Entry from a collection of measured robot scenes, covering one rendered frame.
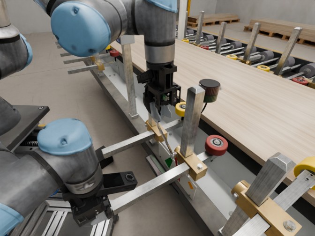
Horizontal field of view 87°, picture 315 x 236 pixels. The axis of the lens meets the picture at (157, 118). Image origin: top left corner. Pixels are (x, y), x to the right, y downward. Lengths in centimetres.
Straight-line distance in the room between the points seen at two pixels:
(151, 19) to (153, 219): 131
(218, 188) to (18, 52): 92
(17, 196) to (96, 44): 24
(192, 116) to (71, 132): 33
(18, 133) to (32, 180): 32
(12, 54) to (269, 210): 78
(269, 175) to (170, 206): 115
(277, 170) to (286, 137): 44
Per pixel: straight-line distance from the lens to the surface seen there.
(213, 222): 73
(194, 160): 64
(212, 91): 49
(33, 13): 808
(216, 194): 88
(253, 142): 73
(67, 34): 30
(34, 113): 67
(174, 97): 46
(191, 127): 53
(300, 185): 59
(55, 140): 30
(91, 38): 29
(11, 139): 60
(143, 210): 148
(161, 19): 40
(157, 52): 41
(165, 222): 145
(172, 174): 60
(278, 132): 83
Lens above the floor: 137
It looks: 38 degrees down
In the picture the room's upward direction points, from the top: straight up
